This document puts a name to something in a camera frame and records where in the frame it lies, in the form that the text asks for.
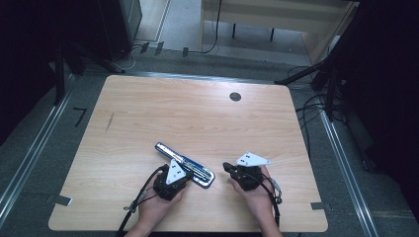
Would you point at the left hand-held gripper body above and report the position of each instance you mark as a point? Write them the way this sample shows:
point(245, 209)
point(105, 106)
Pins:
point(174, 174)

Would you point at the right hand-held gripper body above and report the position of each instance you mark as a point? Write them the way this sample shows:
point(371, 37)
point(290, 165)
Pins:
point(252, 159)

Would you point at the blue stapler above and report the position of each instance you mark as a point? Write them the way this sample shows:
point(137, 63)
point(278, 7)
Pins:
point(201, 173)

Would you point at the person's left hand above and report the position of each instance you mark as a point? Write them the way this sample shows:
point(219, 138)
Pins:
point(151, 207)

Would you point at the person's right hand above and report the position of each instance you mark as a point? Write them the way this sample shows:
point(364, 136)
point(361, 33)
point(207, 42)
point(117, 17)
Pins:
point(260, 204)

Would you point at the black round table grommet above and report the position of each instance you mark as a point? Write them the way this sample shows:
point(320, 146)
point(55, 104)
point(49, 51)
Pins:
point(235, 96)

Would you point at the grey tape piece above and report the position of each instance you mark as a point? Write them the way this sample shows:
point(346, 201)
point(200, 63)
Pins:
point(317, 206)
point(61, 200)

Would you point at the black stand leg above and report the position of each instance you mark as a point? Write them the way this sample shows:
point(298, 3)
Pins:
point(303, 73)
point(99, 61)

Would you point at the light wooden furniture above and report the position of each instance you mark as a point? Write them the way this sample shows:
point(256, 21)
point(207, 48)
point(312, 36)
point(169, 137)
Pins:
point(280, 13)

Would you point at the black cabinet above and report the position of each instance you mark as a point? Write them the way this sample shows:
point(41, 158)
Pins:
point(118, 26)

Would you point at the metal floor rail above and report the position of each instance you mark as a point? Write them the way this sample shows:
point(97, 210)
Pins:
point(33, 154)
point(346, 171)

